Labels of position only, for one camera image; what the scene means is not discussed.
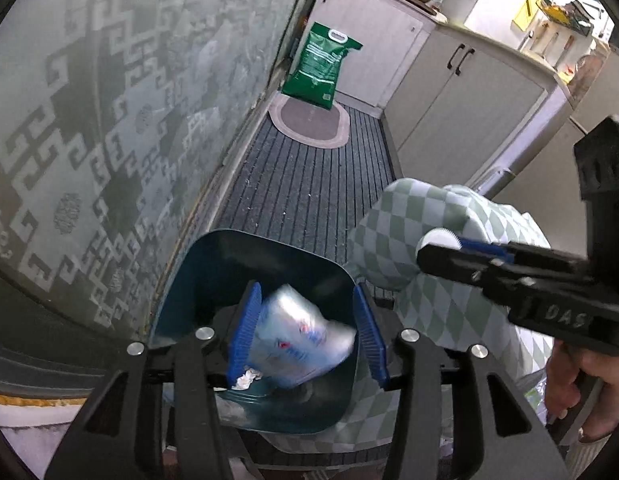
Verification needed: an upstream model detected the green white checkered tablecloth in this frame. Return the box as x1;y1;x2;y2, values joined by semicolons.
258;176;556;456

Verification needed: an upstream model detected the white knit sleeve forearm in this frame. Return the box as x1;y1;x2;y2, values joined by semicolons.
565;431;611;479

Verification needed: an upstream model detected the patterned frosted sliding door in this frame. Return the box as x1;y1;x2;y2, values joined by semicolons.
0;0;311;362

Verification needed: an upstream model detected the silver refrigerator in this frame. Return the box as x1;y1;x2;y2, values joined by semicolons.
495;49;619;256

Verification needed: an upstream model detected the striped grey floor rug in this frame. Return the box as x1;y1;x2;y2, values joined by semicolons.
215;106;395;263

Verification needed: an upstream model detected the green rice bag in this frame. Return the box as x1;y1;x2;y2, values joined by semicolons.
281;22;363;110

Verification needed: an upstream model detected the blue white tissue pack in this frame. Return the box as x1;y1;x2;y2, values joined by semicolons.
248;285;356;389

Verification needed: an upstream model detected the white kitchen cabinet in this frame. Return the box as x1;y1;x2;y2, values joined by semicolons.
308;0;573;196

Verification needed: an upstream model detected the teal plastic trash bin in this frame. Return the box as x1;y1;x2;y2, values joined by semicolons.
150;229;357;434

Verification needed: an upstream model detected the white tissue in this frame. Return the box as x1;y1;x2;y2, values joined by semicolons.
231;367;262;391

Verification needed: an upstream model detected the oval grey pink mat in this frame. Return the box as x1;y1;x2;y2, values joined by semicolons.
268;92;351;150

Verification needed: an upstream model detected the person's right hand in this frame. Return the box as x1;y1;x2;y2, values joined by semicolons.
545;339;619;442

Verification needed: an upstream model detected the hanging utensil rack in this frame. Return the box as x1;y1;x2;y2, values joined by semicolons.
531;0;594;72

